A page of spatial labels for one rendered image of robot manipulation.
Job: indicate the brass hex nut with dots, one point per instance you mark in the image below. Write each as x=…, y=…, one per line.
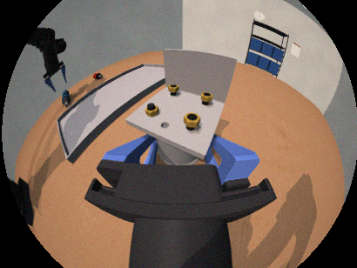
x=152, y=113
x=206, y=97
x=191, y=120
x=173, y=88

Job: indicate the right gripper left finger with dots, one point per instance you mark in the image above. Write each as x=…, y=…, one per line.
x=131, y=152

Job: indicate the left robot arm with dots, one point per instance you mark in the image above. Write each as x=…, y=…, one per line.
x=47, y=48

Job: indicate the grey cylinder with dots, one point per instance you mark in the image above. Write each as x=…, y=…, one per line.
x=172, y=155

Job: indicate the dark blue electric nut driver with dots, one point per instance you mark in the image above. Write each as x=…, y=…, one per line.
x=66, y=99

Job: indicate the grey l-shaped bracket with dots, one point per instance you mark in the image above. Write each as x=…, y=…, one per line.
x=194, y=72

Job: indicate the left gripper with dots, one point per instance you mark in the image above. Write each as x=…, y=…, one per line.
x=52, y=66

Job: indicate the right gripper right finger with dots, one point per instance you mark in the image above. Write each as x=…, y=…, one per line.
x=236, y=161

